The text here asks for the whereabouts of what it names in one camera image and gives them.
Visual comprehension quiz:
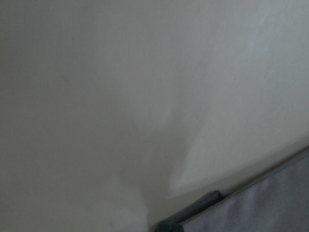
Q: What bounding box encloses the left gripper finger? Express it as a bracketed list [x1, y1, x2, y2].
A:
[155, 224, 184, 232]

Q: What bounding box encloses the dark brown t-shirt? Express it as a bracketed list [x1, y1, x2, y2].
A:
[150, 146, 309, 232]

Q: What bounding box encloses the brown paper table cover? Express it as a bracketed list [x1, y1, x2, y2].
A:
[0, 0, 309, 232]

